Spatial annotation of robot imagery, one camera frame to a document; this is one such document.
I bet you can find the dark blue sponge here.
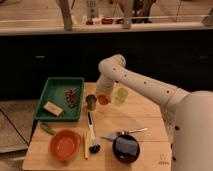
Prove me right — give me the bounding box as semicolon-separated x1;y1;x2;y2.
115;137;138;156

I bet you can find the red apple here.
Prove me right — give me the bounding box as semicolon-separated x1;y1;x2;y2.
97;94;109;105

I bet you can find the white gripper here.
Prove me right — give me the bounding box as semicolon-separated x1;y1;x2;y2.
96;74;115;102

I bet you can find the orange bowl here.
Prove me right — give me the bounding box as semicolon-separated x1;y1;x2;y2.
48;129;81;161

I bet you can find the dish brush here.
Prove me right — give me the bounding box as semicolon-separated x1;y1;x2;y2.
87;112;101;154

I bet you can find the translucent green cup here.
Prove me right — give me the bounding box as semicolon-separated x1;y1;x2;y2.
116;88;128;103

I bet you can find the small metal cup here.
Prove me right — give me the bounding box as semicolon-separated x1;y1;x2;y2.
86;94;97;111

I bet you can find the yellow banana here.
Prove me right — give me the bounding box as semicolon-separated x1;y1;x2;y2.
83;132;90;160

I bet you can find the green pepper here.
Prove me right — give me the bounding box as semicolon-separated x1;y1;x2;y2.
40;123;55;135

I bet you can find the red grape bunch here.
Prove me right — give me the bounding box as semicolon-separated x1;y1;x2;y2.
65;88;77;108

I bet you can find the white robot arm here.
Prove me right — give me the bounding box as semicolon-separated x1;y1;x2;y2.
96;54;213;171

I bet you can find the green plastic tray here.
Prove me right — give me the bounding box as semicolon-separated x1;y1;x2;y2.
34;77;84;122

